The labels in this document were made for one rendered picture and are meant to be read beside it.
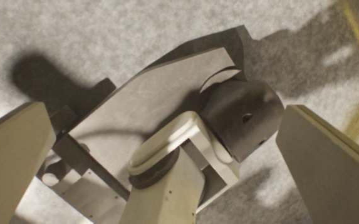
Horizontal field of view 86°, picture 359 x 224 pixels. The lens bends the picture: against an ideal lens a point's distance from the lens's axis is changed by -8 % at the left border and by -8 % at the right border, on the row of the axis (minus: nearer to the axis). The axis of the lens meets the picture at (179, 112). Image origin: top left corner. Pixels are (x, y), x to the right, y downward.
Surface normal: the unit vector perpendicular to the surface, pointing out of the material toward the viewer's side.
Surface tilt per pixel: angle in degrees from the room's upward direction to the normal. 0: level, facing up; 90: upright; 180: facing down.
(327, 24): 0
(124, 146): 0
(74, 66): 0
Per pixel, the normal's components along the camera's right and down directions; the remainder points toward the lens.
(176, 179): 0.73, -0.33
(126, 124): 0.20, 0.25
